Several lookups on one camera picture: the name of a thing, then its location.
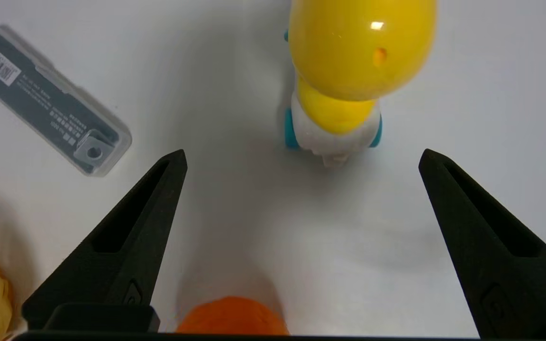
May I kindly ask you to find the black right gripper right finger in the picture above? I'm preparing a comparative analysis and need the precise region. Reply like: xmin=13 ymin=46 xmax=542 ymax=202
xmin=419 ymin=149 xmax=546 ymax=340

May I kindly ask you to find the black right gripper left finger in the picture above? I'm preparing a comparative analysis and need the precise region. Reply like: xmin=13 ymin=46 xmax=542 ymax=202
xmin=22 ymin=150 xmax=188 ymax=331

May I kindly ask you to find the yellow duck toy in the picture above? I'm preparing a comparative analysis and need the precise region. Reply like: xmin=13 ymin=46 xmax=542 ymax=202
xmin=283 ymin=0 xmax=437 ymax=169

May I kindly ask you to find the orange fruit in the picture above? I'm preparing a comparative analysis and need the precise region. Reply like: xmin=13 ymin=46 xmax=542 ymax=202
xmin=176 ymin=296 xmax=289 ymax=336

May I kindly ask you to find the clear plastic case grey insert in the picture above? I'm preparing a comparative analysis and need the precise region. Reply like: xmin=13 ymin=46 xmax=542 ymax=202
xmin=0 ymin=24 xmax=132 ymax=177

